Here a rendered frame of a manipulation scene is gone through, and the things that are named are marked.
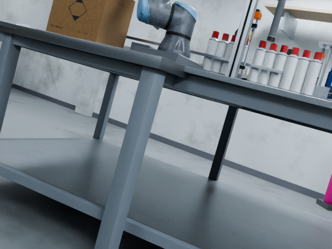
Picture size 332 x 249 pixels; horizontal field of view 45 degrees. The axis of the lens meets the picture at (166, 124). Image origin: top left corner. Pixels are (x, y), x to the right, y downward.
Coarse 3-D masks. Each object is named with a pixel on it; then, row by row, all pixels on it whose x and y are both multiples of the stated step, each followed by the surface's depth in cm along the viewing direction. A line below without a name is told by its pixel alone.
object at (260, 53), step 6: (264, 42) 191; (258, 48) 192; (264, 48) 192; (258, 54) 191; (264, 54) 192; (252, 60) 194; (258, 60) 191; (252, 72) 192; (258, 72) 192; (252, 78) 192
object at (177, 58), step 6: (138, 48) 175; (144, 48) 174; (156, 54) 170; (162, 54) 168; (168, 54) 166; (174, 54) 165; (174, 60) 165; (180, 60) 166; (186, 60) 170; (192, 66) 175; (198, 66) 179
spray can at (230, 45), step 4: (232, 36) 198; (232, 40) 197; (228, 44) 198; (232, 44) 196; (228, 48) 197; (232, 48) 196; (228, 52) 197; (224, 56) 199; (228, 56) 197; (224, 64) 198; (224, 68) 197; (220, 72) 199; (224, 72) 197
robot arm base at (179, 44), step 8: (168, 32) 175; (176, 32) 173; (168, 40) 173; (176, 40) 172; (184, 40) 174; (160, 48) 174; (168, 48) 171; (176, 48) 172; (184, 48) 173; (184, 56) 173
